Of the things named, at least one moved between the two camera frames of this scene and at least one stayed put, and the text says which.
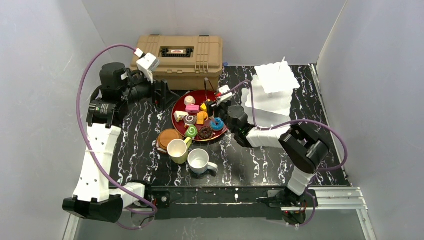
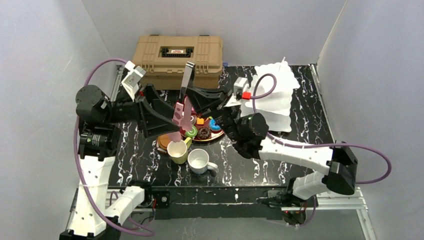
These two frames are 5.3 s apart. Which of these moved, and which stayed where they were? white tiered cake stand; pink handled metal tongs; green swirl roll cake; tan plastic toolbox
Moved: pink handled metal tongs
Stayed: white tiered cake stand; tan plastic toolbox; green swirl roll cake
